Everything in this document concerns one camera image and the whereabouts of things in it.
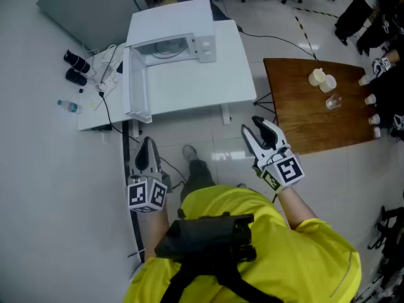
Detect clear plastic water bottle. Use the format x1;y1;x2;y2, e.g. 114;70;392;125
56;99;84;115

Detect white table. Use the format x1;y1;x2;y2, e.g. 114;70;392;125
147;19;258;126

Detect brown wooden table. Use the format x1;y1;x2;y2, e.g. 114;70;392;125
263;57;382;156

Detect black power cable with plug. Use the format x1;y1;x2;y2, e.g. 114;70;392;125
98;91;140;144

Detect black cylindrical lens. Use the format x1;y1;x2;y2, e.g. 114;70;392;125
62;49;92;74
64;68;88;87

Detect black equipment stand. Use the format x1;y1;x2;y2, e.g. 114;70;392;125
367;191;404;303

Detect white mug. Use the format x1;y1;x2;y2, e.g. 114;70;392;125
318;74;338;93

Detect person's right forearm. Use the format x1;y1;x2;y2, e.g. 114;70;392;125
274;186;318;230

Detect clear glass cup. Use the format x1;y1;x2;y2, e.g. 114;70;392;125
325;93;343;111

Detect cream mug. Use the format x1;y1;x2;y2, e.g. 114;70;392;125
307;68;326;87

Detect black floor cable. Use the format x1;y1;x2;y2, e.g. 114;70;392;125
235;25;317;60

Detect white microwave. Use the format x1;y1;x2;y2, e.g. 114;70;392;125
121;0;218;124

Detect white cable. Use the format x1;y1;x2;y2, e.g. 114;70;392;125
81;42;127;85

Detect person's yellow shirt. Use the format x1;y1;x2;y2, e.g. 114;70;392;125
122;184;362;303

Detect black wooden table legs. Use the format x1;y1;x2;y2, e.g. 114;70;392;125
253;91;279;124

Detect black chest-mounted device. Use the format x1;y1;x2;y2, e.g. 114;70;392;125
153;212;257;264

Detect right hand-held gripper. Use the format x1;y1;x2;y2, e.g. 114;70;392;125
241;115;306;193

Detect grey metal panel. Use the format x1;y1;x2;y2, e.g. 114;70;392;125
35;0;142;54

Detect person's dark trouser leg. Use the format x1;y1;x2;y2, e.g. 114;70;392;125
179;158;216;202

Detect black chest harness straps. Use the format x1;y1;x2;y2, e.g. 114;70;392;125
159;259;285;303

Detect yellow black floor tape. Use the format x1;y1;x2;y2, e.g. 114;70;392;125
292;6;339;19
294;15;318;60

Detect person's grey shoe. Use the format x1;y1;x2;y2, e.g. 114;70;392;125
182;144;199;164

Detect person's left forearm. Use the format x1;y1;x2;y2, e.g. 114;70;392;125
143;211;170;259

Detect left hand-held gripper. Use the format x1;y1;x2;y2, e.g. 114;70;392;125
126;136;174;215

